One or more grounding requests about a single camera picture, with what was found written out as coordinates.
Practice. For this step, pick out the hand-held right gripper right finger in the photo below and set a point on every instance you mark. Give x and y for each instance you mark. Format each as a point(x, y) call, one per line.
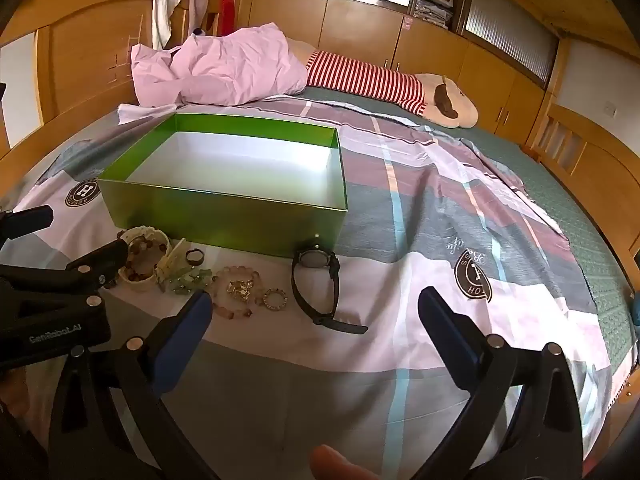
point(450, 332)

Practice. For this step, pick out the white wristwatch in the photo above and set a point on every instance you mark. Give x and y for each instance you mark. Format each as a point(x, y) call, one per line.
point(140, 285)

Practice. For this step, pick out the black wristwatch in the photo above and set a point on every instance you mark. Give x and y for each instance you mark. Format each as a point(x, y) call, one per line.
point(315, 258)

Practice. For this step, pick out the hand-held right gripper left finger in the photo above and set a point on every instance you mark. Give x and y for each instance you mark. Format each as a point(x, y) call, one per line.
point(185, 332)

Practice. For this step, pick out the white garment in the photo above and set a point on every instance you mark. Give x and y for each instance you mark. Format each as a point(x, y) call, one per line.
point(162, 5)

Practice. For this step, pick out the silver charm jewellery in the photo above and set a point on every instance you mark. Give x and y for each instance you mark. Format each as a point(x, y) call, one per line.
point(196, 278)

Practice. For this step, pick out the person's right hand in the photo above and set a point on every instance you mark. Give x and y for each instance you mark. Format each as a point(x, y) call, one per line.
point(335, 465)

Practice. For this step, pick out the red cloth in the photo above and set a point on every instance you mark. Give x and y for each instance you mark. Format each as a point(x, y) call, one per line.
point(227, 15)

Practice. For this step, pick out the pink quilt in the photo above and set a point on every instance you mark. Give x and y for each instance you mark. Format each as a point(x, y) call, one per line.
point(235, 65)

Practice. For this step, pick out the wooden footboard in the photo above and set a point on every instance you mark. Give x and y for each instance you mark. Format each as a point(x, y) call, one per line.
point(600, 180)

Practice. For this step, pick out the green cardboard box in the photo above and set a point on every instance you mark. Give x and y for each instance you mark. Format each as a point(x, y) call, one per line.
point(225, 220)

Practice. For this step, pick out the wooden headboard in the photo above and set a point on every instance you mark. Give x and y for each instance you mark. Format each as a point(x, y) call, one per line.
point(75, 50)

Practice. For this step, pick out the striped plush toy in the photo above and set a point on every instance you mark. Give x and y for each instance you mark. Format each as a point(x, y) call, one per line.
point(370, 80)

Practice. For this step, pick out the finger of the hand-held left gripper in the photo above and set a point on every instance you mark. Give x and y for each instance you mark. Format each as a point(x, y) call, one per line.
point(100, 262)
point(30, 222)

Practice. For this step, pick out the wooden wall cabinet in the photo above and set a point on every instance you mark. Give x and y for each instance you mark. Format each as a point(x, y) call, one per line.
point(360, 25)

